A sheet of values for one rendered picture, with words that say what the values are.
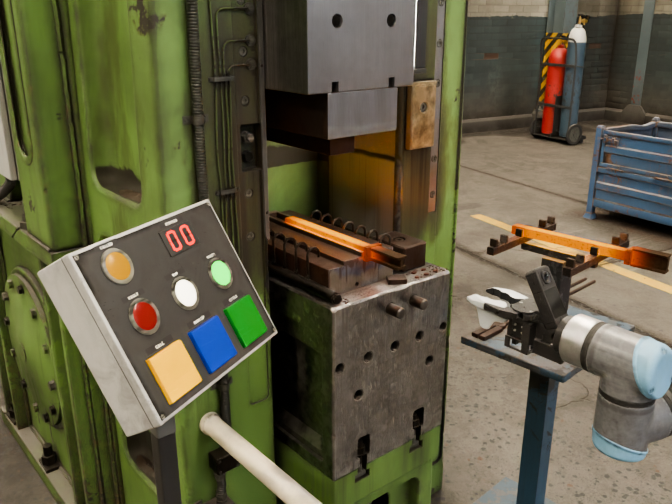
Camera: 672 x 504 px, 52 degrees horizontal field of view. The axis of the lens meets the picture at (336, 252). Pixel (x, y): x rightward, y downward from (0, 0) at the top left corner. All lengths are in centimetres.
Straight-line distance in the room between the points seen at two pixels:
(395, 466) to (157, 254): 98
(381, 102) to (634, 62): 939
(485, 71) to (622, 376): 838
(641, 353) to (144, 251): 80
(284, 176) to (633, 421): 118
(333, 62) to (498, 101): 826
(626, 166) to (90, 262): 478
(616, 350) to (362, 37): 79
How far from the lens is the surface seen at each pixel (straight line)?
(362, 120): 151
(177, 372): 108
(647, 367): 120
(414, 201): 188
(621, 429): 126
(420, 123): 181
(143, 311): 108
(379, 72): 153
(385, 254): 154
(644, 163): 542
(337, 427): 164
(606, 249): 181
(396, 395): 175
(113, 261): 108
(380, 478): 185
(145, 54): 142
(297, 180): 203
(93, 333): 106
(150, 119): 143
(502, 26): 958
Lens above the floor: 152
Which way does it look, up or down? 19 degrees down
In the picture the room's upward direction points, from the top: straight up
